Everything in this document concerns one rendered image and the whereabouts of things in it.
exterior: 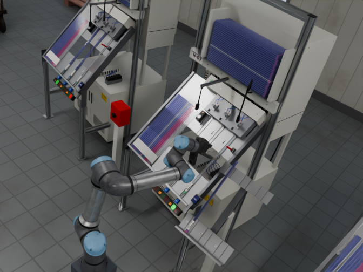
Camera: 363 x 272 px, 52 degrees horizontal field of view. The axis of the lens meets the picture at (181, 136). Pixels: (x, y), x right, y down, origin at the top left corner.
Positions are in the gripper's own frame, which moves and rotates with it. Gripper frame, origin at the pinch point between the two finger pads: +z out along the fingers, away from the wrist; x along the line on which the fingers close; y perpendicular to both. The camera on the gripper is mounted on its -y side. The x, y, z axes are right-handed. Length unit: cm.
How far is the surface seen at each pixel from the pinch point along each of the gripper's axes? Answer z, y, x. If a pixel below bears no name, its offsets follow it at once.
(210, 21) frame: -10, 67, 47
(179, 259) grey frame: 30, -78, -13
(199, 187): 5.7, -21.7, -5.1
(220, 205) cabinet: 38, -32, -10
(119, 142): 31, -52, 94
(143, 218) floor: 49, -90, 42
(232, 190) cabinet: 44.9, -19.4, -7.9
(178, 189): 3.0, -31.8, 5.0
